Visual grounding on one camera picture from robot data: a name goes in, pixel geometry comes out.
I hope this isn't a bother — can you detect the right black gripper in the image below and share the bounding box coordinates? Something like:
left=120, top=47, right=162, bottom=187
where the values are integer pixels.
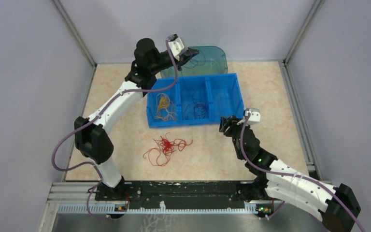
left=220, top=115, right=252, bottom=160

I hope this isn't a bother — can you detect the dark navy cable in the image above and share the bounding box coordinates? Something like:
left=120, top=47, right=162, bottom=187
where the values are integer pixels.
left=184, top=101, right=209, bottom=121

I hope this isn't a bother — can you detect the yellow cable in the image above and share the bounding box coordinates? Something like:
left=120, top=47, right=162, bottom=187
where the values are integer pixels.
left=157, top=96, right=170, bottom=112

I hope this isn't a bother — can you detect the white cable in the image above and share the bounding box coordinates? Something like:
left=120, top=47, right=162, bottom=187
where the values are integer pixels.
left=154, top=93, right=178, bottom=122

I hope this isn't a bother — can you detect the red cable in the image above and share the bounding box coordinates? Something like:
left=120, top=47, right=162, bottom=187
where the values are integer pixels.
left=142, top=132, right=194, bottom=168

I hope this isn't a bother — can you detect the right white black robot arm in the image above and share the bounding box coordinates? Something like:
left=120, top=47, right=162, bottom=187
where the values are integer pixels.
left=219, top=116, right=366, bottom=232

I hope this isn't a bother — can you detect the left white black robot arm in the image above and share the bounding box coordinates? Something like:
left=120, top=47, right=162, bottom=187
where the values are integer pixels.
left=74, top=34, right=199, bottom=200

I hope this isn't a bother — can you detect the teal transparent plastic tub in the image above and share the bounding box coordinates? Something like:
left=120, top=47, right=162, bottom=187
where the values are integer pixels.
left=178, top=45, right=228, bottom=77

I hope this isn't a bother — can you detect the blue three-compartment plastic bin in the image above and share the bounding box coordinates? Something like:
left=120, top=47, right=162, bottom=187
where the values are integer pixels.
left=146, top=73, right=245, bottom=129

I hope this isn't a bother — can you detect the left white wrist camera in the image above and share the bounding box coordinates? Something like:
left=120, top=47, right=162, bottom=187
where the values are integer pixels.
left=168, top=34, right=188, bottom=60

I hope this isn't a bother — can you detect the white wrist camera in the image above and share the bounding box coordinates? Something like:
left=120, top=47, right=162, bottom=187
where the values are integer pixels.
left=168, top=34, right=188, bottom=60
left=244, top=108, right=261, bottom=126

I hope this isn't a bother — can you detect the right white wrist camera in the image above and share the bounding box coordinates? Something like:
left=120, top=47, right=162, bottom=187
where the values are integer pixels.
left=244, top=108, right=261, bottom=126

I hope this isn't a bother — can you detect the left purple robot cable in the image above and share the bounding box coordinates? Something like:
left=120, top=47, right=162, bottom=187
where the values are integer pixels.
left=51, top=38, right=179, bottom=221

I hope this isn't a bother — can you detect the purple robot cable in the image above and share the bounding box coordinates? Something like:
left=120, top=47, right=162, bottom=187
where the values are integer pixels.
left=51, top=38, right=179, bottom=221
left=239, top=116, right=367, bottom=232

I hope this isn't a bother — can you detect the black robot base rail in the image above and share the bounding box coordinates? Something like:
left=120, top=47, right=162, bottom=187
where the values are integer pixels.
left=94, top=181, right=278, bottom=219

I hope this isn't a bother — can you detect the left aluminium frame post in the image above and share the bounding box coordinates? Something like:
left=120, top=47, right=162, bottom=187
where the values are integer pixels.
left=50, top=0, right=97, bottom=69

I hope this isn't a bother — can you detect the aluminium frame post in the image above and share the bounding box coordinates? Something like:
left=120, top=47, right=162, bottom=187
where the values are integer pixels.
left=50, top=0, right=97, bottom=69
left=284, top=0, right=325, bottom=66

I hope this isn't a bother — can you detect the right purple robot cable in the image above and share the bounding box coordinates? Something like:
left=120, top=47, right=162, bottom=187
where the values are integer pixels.
left=239, top=116, right=367, bottom=232

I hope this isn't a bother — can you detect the right aluminium frame post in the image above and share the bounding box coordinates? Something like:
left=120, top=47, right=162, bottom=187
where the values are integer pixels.
left=284, top=0, right=325, bottom=66

